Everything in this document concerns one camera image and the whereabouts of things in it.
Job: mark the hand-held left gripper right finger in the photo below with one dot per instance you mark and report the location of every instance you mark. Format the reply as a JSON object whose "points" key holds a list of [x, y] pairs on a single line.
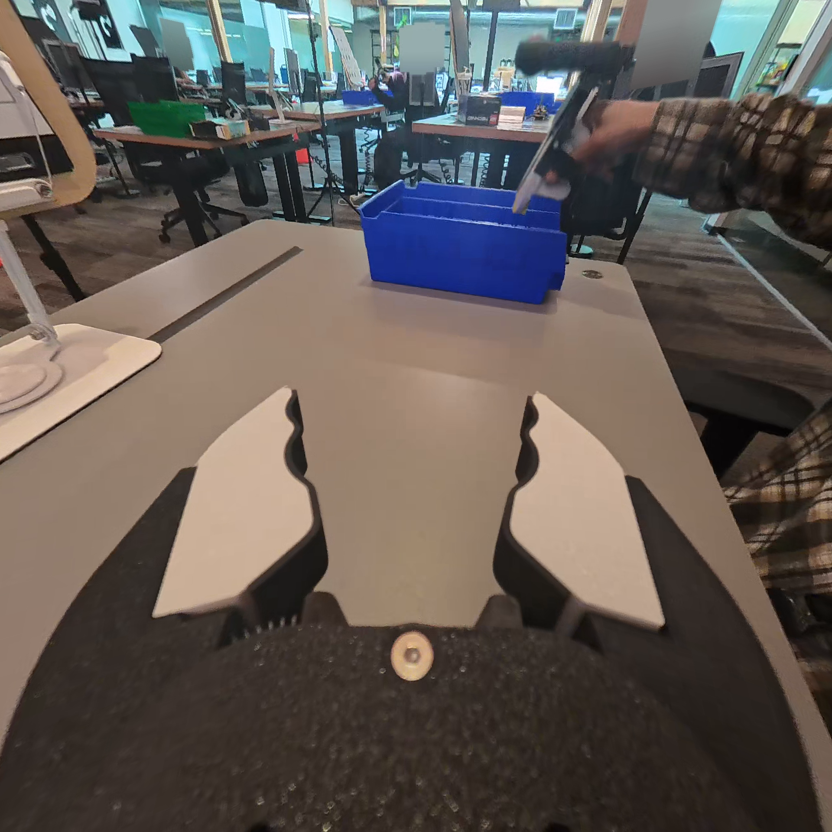
{"points": [[578, 520]]}

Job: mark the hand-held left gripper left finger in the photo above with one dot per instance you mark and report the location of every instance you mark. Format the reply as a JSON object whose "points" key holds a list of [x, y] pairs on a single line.
{"points": [[240, 513]]}

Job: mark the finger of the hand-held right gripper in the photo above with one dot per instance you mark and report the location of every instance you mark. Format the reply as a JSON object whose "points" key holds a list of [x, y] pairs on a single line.
{"points": [[525, 195]]}

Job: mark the blue plastic bin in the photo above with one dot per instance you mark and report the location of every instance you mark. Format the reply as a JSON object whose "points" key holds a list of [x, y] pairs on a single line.
{"points": [[455, 260]]}

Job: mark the person's right forearm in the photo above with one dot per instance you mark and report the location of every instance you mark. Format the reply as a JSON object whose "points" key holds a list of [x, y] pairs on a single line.
{"points": [[734, 156]]}

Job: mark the person's right hand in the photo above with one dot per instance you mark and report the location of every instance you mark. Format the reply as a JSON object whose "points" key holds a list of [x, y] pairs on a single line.
{"points": [[617, 140]]}

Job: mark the wooden desk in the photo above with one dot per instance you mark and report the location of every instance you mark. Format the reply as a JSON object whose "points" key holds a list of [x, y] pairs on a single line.
{"points": [[162, 138], [481, 129]]}

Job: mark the black cardboard box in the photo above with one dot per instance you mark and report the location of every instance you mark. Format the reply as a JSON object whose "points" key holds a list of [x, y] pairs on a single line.
{"points": [[479, 110]]}

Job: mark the round metal table grommet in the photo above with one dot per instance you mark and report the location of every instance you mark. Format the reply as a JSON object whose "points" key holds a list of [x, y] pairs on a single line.
{"points": [[592, 274]]}

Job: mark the grey monitor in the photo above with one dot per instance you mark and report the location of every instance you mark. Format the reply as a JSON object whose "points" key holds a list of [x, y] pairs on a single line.
{"points": [[718, 77]]}

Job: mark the white tablet stand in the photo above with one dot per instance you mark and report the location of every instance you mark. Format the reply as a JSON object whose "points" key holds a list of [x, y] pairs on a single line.
{"points": [[97, 364]]}

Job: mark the person's plaid shirt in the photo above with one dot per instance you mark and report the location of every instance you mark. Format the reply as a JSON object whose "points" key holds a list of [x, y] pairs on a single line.
{"points": [[793, 513]]}

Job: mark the green plastic crate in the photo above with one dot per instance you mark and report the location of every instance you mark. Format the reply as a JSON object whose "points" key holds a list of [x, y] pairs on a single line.
{"points": [[166, 120]]}

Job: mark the black office chair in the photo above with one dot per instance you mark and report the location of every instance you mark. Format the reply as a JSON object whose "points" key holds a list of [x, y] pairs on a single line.
{"points": [[155, 81]]}

